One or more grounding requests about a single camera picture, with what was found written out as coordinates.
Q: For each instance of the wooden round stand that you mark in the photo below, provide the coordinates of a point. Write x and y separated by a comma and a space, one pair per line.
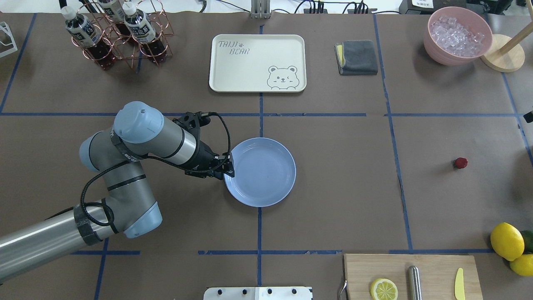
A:
506, 54

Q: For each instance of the red strawberry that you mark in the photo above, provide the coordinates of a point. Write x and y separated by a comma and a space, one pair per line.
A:
460, 163

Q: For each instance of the cream bear tray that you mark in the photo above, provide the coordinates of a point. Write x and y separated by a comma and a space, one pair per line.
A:
255, 63

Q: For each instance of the green avocado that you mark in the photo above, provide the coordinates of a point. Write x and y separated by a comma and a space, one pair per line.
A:
527, 236

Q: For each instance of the steel cylinder muddler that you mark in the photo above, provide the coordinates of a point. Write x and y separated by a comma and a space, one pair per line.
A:
414, 280

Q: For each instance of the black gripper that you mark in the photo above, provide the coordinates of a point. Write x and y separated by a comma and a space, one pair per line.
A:
202, 158

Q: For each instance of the blue plate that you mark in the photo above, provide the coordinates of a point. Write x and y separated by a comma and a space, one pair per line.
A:
265, 172

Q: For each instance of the pink ice bowl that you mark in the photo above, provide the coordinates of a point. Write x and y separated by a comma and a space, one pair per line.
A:
456, 36

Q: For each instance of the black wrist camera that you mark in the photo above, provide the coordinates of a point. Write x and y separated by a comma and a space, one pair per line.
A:
192, 122

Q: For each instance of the white wire rack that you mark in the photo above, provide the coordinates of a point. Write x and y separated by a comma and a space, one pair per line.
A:
7, 41

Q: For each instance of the yellow lemon elongated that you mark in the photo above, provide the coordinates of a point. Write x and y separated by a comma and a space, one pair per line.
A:
523, 265

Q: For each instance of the grey yellow folded cloth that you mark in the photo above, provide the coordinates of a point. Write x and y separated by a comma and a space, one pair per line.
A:
356, 57

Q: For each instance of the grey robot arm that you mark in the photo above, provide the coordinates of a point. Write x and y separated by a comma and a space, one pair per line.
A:
119, 198

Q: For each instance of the round yellow lemon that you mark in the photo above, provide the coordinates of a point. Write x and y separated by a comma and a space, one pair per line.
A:
507, 241

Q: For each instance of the tea bottle white cap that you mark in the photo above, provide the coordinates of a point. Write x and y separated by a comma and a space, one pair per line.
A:
113, 10
142, 30
88, 37

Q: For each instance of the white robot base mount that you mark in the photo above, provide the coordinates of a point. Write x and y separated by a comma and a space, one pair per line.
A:
259, 293

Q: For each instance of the lemon half slice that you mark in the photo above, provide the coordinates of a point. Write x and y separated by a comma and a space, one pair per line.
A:
383, 289

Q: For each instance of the copper wire bottle rack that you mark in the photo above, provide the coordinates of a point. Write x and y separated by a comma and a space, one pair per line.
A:
121, 49

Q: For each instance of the yellow plastic knife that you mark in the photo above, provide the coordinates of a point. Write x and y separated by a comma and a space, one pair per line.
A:
459, 289

